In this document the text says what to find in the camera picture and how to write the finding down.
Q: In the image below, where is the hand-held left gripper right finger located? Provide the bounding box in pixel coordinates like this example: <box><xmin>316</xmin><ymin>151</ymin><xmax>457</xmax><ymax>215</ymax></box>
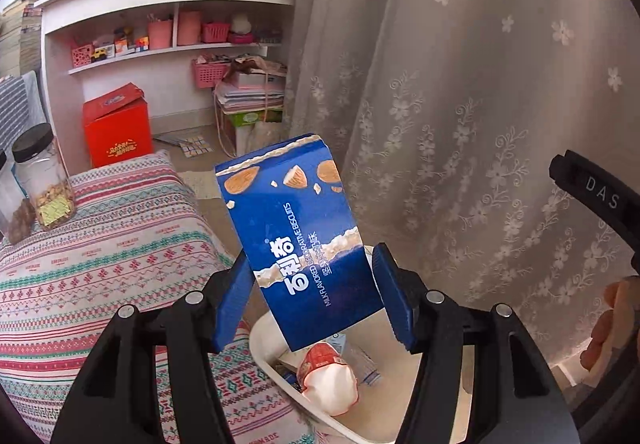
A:
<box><xmin>371</xmin><ymin>241</ymin><xmax>581</xmax><ymax>444</ymax></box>

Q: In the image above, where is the red white snack packet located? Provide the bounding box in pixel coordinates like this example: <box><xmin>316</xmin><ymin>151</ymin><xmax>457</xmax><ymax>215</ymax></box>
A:
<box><xmin>296</xmin><ymin>341</ymin><xmax>361</xmax><ymax>418</ymax></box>

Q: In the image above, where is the stack of papers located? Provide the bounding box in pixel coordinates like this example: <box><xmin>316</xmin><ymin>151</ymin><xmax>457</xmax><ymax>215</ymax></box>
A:
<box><xmin>213</xmin><ymin>68</ymin><xmax>289</xmax><ymax>116</ymax></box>

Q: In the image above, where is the stack of books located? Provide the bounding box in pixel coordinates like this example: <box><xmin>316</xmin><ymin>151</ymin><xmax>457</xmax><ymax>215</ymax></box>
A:
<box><xmin>0</xmin><ymin>0</ymin><xmax>44</xmax><ymax>78</ymax></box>

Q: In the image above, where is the red cardboard box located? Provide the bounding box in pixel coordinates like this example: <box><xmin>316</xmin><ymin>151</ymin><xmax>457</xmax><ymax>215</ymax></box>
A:
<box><xmin>82</xmin><ymin>82</ymin><xmax>154</xmax><ymax>170</ymax></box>

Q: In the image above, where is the person's right hand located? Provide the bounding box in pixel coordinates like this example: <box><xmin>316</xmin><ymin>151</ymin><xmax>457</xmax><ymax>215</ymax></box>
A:
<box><xmin>581</xmin><ymin>275</ymin><xmax>640</xmax><ymax>373</ymax></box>

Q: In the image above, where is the colourful grid sheet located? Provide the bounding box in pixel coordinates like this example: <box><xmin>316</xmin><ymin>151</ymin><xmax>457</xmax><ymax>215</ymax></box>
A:
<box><xmin>152</xmin><ymin>133</ymin><xmax>214</xmax><ymax>160</ymax></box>

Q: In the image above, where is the blue biscuit box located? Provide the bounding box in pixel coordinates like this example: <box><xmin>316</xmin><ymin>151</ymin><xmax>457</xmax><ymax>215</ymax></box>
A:
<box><xmin>214</xmin><ymin>133</ymin><xmax>387</xmax><ymax>353</ymax></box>

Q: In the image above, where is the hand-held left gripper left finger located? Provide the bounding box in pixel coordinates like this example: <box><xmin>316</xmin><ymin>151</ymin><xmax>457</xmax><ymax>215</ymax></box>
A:
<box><xmin>50</xmin><ymin>246</ymin><xmax>256</xmax><ymax>444</ymax></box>

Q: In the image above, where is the patterned printed blanket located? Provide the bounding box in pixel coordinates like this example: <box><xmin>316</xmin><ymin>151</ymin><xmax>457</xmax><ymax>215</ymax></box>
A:
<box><xmin>0</xmin><ymin>149</ymin><xmax>322</xmax><ymax>444</ymax></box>

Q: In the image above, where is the small pink basket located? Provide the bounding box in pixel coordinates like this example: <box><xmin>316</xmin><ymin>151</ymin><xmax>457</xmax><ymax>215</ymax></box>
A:
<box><xmin>201</xmin><ymin>22</ymin><xmax>232</xmax><ymax>45</ymax></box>

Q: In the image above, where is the large pink basket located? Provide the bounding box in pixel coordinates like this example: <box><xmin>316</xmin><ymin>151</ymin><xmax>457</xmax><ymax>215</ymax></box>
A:
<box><xmin>192</xmin><ymin>58</ymin><xmax>232</xmax><ymax>91</ymax></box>

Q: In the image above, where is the white plastic bin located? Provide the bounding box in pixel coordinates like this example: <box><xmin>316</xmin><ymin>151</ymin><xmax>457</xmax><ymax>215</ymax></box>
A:
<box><xmin>248</xmin><ymin>244</ymin><xmax>482</xmax><ymax>444</ymax></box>

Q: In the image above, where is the pink storage bin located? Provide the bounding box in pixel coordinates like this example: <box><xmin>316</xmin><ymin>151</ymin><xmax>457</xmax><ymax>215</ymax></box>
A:
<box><xmin>177</xmin><ymin>10</ymin><xmax>203</xmax><ymax>47</ymax></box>

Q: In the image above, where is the grey striped cushion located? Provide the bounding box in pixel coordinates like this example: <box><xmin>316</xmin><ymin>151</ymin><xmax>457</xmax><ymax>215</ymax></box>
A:
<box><xmin>0</xmin><ymin>71</ymin><xmax>47</xmax><ymax>151</ymax></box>

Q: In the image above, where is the white plush toy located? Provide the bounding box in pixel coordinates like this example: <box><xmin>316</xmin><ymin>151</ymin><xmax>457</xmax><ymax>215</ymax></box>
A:
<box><xmin>230</xmin><ymin>12</ymin><xmax>254</xmax><ymax>37</ymax></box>

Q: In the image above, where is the large clear jar black lid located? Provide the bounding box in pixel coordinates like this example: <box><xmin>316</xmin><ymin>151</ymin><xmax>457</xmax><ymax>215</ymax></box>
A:
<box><xmin>11</xmin><ymin>122</ymin><xmax>78</xmax><ymax>232</ymax></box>

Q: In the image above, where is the blue toothpaste box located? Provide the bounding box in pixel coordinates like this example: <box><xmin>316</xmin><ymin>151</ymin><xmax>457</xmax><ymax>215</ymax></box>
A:
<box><xmin>274</xmin><ymin>354</ymin><xmax>306</xmax><ymax>394</ymax></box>

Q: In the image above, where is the white lace curtain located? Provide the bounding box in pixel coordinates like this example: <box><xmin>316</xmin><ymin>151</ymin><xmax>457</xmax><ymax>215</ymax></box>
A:
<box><xmin>281</xmin><ymin>0</ymin><xmax>640</xmax><ymax>377</ymax></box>

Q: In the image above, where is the small clear jar black lid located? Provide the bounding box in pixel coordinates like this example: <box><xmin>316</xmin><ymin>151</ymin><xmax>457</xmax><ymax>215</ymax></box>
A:
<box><xmin>0</xmin><ymin>149</ymin><xmax>37</xmax><ymax>246</ymax></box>

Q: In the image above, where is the green tissue box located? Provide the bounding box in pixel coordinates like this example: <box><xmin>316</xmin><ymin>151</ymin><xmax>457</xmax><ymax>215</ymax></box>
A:
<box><xmin>222</xmin><ymin>108</ymin><xmax>284</xmax><ymax>129</ymax></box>

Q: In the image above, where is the clear plastic wrapper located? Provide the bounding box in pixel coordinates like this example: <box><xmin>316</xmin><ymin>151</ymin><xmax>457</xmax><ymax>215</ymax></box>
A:
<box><xmin>330</xmin><ymin>333</ymin><xmax>383</xmax><ymax>388</ymax></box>

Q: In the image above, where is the pink lattice basket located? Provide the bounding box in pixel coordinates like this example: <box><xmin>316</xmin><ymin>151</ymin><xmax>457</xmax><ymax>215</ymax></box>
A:
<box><xmin>71</xmin><ymin>43</ymin><xmax>96</xmax><ymax>70</ymax></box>

